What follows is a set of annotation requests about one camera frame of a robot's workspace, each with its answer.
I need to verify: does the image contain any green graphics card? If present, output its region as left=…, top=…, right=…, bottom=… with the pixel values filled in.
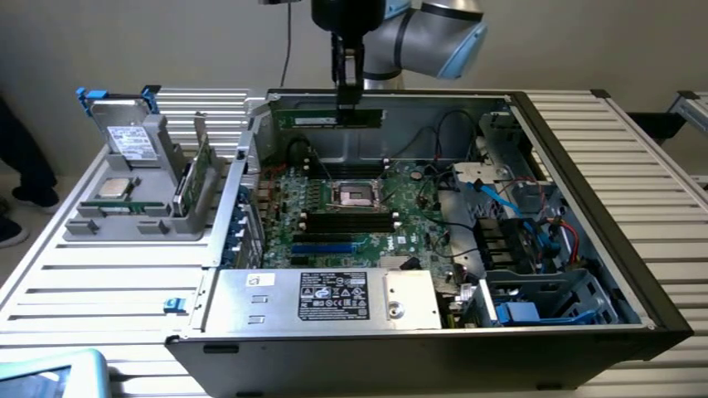
left=170, top=135, right=216, bottom=218

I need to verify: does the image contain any black hanging cable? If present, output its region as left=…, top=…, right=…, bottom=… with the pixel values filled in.
left=277, top=2, right=294, bottom=87

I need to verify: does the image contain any silver power supply unit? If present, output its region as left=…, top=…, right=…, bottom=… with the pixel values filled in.
left=200, top=268, right=442, bottom=335

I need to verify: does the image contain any silver hard disk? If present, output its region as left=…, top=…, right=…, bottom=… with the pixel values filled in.
left=89, top=98, right=161, bottom=167

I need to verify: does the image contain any green RAM stick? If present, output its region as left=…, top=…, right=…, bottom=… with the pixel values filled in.
left=78, top=200, right=168, bottom=209
left=277, top=107, right=386, bottom=131

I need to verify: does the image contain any person's dark trouser leg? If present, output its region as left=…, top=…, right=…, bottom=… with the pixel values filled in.
left=0, top=94, right=61, bottom=209

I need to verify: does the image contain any black open PC case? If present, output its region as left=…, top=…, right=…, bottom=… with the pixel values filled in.
left=164, top=87, right=696, bottom=393

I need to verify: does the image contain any black case fan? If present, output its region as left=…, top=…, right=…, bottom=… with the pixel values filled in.
left=473, top=216, right=542, bottom=275

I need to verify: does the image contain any teal framed device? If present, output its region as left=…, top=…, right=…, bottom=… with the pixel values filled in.
left=0, top=347, right=110, bottom=398

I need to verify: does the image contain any blue wire bundle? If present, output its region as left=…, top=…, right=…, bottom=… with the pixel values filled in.
left=522, top=218, right=561, bottom=273

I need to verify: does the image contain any grey disk bay cage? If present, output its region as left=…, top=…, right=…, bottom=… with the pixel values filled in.
left=474, top=268, right=613, bottom=329

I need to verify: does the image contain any silver drive bracket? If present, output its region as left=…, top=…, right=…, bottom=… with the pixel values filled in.
left=452, top=161, right=514, bottom=192

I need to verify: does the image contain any green motherboard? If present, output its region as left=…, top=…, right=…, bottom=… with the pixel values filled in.
left=250, top=159, right=464, bottom=292

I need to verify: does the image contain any blue expansion slot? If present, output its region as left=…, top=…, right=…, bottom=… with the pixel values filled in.
left=289, top=243, right=356, bottom=255

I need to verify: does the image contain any blue disk bay latch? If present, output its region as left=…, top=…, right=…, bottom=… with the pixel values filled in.
left=494, top=302, right=542, bottom=325

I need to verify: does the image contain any silver CPU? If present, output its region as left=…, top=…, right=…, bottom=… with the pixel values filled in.
left=96, top=177, right=134, bottom=200

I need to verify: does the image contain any black looped wire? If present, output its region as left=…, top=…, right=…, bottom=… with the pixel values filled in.
left=433, top=109, right=477, bottom=162

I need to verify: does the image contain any metal slat side table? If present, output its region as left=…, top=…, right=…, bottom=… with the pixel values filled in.
left=665, top=88, right=708, bottom=140

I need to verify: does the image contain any blue disk carrier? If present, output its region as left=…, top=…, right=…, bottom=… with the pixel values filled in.
left=73, top=85, right=162, bottom=116

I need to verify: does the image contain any dark shoe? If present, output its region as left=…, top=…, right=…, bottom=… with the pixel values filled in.
left=0, top=216, right=29, bottom=250

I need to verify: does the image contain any grey parts rack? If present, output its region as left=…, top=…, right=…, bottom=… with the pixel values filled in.
left=61, top=111, right=229, bottom=243

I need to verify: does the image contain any CPU socket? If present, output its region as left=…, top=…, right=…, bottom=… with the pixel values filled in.
left=328, top=179, right=380, bottom=207

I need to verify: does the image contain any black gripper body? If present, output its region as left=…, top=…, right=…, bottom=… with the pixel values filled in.
left=308, top=0, right=386, bottom=36

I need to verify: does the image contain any long black expansion slot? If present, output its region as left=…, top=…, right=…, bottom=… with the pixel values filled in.
left=290, top=233, right=356, bottom=245

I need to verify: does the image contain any light blue flat wire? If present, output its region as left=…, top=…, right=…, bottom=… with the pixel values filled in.
left=468, top=179, right=525, bottom=220

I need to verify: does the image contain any red wire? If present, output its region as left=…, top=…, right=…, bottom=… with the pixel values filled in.
left=556, top=221, right=581, bottom=261

